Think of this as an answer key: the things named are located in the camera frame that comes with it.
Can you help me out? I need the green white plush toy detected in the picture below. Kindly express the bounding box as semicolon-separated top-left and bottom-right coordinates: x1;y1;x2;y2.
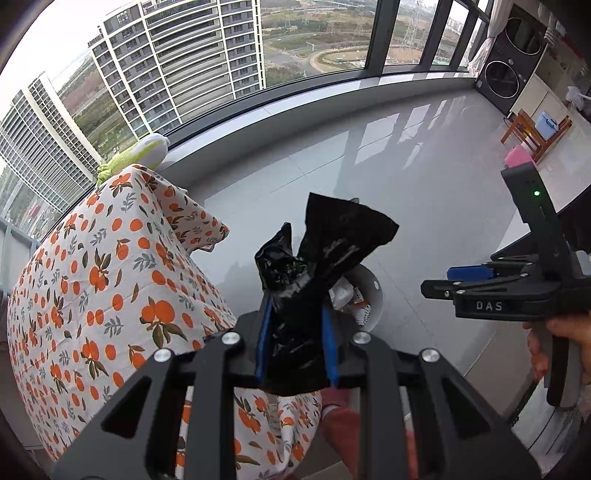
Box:
96;133;168;188

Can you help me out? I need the person's right hand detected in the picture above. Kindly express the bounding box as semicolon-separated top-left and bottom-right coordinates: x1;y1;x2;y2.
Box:
523;309;591;384

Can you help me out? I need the wooden chair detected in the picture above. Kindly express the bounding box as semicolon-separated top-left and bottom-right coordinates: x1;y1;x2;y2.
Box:
501;108;573;164

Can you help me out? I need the orange fruit print tablecloth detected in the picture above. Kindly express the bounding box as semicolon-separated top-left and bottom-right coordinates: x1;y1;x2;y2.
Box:
7;164;324;472

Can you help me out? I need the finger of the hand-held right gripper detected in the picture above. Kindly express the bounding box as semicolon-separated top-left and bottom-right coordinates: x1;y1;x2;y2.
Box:
447;259;550;281
420;276;561;302

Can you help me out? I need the pink plastic stool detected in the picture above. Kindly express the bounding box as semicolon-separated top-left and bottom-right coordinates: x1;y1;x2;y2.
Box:
504;147;532;169

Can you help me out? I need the tall apartment building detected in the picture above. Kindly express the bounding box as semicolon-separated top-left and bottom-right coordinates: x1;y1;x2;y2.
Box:
88;0;266;139

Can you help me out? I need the low apartment building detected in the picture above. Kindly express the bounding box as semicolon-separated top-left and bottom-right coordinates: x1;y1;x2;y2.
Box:
0;71;102;213

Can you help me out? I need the dark cabinet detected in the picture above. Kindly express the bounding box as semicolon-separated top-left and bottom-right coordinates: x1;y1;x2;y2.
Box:
554;185;591;254

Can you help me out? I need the cream cabinet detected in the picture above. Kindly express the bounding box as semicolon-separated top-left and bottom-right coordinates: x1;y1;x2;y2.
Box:
510;28;591;139

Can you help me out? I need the black stacked washer dryer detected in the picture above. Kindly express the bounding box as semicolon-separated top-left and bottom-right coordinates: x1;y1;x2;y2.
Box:
475;14;548;116

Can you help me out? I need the dark window frame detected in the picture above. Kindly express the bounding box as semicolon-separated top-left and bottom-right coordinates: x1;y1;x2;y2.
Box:
161;0;490;153

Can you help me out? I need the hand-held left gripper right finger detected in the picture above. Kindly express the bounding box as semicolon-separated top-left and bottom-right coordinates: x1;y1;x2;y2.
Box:
321;307;541;480

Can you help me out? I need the white round waste bin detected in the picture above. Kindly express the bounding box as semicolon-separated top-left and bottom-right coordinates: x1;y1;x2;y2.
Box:
330;264;385;333

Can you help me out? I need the black plastic bag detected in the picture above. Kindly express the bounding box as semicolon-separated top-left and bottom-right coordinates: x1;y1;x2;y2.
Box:
255;193;400;397

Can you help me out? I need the white curtain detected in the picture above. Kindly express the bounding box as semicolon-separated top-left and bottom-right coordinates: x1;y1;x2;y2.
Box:
467;0;509;77

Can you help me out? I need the blue plastic box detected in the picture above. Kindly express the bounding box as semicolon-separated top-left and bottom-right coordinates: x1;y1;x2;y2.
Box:
534;110;559;139

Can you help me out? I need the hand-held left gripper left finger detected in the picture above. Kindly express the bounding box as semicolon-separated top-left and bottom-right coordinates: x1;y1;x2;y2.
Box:
53;295;278;480

